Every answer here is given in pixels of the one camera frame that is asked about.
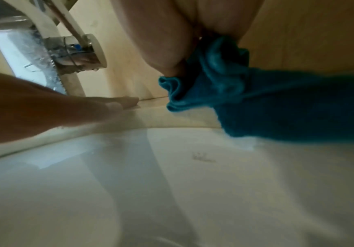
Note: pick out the teal cleaning cloth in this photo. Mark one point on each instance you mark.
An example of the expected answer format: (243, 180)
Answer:
(287, 103)

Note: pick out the person's left hand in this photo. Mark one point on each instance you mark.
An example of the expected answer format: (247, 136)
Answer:
(27, 108)

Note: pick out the person's right hand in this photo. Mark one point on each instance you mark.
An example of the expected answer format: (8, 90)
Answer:
(164, 24)

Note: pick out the beige marble sink countertop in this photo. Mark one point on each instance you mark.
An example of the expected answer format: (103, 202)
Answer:
(152, 115)

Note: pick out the chrome faucet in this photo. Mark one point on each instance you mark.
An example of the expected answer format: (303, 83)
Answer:
(73, 48)

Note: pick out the white ceramic sink basin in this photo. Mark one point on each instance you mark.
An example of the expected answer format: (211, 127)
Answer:
(164, 193)

